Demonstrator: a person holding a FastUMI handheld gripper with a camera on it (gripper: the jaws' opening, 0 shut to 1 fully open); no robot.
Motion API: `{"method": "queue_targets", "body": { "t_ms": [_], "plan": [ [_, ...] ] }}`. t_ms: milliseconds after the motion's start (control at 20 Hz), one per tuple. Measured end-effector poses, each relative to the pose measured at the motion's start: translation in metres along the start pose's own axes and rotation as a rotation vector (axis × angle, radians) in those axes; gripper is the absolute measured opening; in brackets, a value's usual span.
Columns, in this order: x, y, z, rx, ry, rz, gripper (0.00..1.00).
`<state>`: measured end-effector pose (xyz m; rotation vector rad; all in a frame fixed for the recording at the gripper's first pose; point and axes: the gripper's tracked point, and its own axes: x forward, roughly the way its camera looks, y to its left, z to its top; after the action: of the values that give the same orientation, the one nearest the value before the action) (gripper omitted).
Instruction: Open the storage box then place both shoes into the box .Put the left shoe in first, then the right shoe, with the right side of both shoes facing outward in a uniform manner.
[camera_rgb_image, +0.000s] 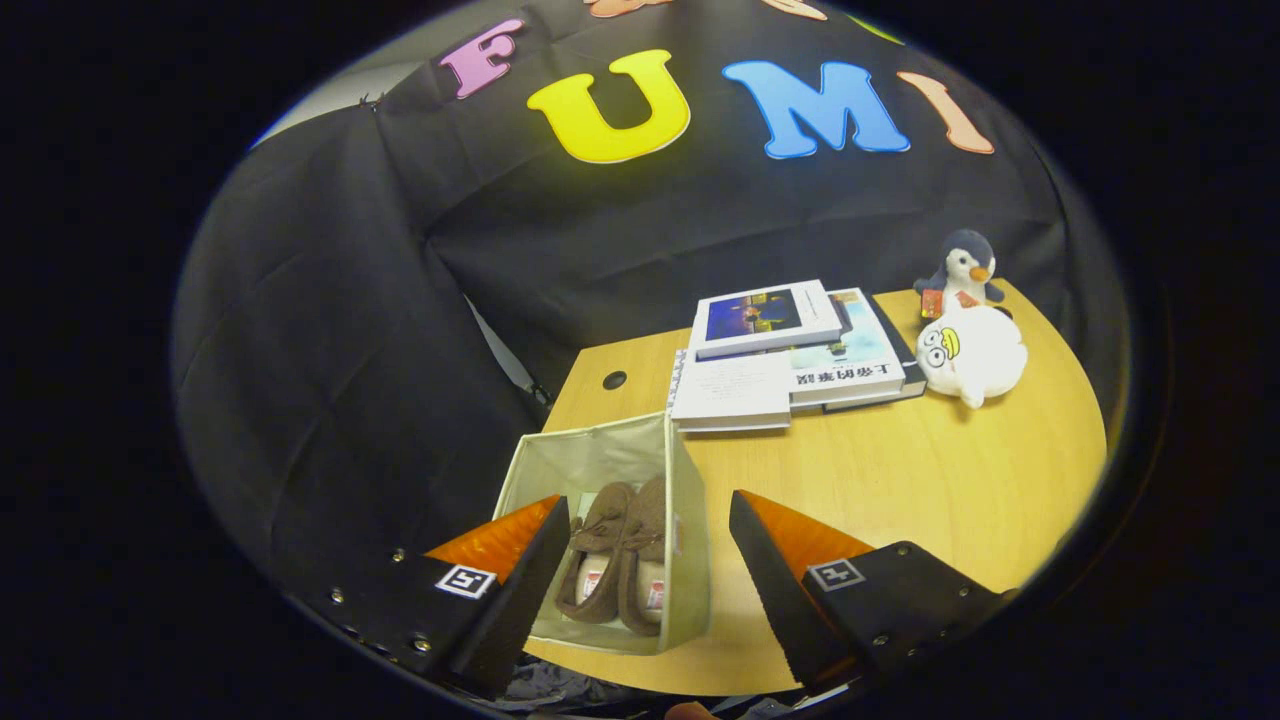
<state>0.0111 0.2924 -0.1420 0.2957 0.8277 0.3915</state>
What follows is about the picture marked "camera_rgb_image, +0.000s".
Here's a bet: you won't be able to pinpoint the brown fuzzy shoe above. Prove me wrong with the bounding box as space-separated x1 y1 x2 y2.
555 482 638 625
616 474 671 638

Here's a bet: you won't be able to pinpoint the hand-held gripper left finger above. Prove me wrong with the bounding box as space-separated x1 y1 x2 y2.
290 495 572 701

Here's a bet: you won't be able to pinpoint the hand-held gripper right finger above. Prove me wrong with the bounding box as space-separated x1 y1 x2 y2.
728 489 1011 691

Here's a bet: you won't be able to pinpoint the small photo cover book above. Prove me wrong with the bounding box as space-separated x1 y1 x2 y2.
688 279 844 362

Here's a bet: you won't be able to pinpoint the light blue cover book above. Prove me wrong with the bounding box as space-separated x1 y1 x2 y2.
788 288 907 407

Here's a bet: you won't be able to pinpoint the white plush toy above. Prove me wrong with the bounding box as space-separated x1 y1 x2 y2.
915 303 1029 410

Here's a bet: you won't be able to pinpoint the penguin plush toy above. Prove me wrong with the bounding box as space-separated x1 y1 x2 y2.
913 229 1006 319

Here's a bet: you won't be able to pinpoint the black book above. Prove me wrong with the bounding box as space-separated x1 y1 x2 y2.
825 292 929 414

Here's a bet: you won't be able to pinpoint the beige fabric storage box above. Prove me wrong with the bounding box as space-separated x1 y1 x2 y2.
492 410 713 657

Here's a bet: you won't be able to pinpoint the black backdrop cloth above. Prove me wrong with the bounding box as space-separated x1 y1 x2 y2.
170 0 1131 601

